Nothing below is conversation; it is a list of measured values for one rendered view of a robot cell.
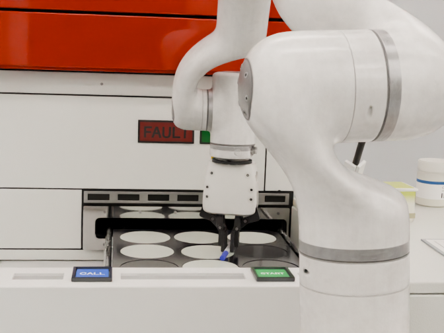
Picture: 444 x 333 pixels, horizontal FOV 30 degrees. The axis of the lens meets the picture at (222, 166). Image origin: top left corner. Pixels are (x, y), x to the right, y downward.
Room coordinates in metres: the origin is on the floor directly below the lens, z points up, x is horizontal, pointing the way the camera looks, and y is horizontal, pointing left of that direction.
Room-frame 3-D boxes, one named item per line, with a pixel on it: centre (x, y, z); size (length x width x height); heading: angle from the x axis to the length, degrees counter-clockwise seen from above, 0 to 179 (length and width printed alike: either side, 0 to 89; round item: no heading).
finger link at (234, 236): (1.52, -0.04, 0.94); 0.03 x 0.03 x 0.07; 81
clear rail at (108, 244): (1.50, 0.21, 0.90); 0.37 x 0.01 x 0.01; 7
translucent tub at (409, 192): (1.57, -0.33, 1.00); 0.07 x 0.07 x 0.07; 11
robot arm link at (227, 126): (1.52, -0.01, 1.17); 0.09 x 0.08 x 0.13; 95
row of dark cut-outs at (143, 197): (1.73, 0.07, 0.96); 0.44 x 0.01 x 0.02; 97
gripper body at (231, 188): (1.52, -0.02, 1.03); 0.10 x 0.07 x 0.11; 81
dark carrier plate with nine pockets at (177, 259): (1.52, 0.03, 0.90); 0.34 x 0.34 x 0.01; 7
